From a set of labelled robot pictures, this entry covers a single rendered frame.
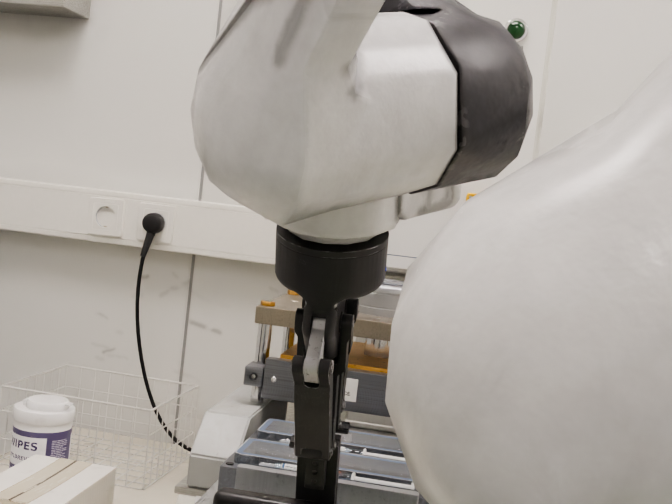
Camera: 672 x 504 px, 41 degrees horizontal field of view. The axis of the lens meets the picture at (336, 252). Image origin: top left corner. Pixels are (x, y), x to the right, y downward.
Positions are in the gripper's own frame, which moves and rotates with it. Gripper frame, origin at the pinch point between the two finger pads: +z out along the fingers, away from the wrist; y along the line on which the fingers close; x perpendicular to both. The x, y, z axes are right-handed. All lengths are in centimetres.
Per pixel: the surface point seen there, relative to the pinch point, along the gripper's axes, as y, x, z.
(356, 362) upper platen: -32.3, -1.0, 8.7
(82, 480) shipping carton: -35, -36, 33
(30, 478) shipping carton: -33, -42, 32
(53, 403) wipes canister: -48, -46, 31
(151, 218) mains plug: -90, -46, 18
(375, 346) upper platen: -37.7, 0.5, 9.3
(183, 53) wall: -109, -46, -8
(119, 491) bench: -53, -39, 49
